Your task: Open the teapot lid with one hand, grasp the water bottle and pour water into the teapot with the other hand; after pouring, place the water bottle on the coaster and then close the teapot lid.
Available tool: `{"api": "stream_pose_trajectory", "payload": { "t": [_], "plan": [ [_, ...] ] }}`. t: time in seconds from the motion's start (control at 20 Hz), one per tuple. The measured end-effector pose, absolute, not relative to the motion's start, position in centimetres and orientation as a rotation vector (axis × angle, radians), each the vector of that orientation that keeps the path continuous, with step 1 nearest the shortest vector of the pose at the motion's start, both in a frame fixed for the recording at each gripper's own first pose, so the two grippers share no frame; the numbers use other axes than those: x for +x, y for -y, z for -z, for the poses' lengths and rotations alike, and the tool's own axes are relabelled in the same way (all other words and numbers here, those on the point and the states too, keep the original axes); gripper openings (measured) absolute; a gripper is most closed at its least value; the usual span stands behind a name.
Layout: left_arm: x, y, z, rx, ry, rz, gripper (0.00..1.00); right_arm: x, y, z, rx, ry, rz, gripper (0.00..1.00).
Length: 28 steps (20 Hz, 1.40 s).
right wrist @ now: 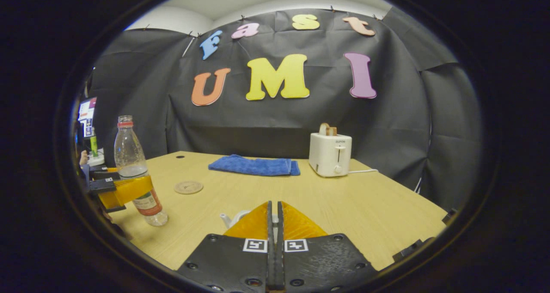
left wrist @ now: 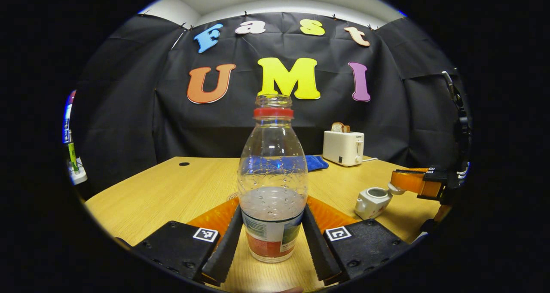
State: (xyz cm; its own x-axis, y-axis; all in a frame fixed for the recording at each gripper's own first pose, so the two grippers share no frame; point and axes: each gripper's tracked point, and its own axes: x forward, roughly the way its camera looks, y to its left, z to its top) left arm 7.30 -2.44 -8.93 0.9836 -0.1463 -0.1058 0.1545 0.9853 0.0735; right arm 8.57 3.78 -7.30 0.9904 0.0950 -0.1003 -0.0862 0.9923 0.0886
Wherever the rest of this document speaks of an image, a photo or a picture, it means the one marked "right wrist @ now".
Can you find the round beige coaster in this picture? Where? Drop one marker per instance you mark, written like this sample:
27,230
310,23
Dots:
188,187

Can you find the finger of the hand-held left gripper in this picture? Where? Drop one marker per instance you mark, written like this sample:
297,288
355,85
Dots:
103,171
129,190

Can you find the white ceramic teacup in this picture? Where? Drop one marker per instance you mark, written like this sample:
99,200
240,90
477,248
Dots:
236,219

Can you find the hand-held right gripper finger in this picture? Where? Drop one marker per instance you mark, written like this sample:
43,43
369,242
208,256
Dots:
280,228
270,224

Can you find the small green bottle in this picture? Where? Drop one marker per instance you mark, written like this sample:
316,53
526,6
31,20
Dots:
93,147

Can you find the clear plastic water bottle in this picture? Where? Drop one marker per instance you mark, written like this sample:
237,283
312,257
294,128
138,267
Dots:
129,155

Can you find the folded blue towel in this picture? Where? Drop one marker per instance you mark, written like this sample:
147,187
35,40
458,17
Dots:
253,165

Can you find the white toaster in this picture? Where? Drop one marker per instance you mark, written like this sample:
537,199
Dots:
328,155

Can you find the computer monitor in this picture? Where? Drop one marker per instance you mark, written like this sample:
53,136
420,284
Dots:
88,110

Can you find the white backdrop frame leg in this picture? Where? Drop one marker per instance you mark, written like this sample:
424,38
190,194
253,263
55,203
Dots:
417,184

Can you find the black backdrop cloth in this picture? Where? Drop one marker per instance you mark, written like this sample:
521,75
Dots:
300,121

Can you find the toast slice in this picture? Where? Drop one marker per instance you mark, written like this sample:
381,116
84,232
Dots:
326,129

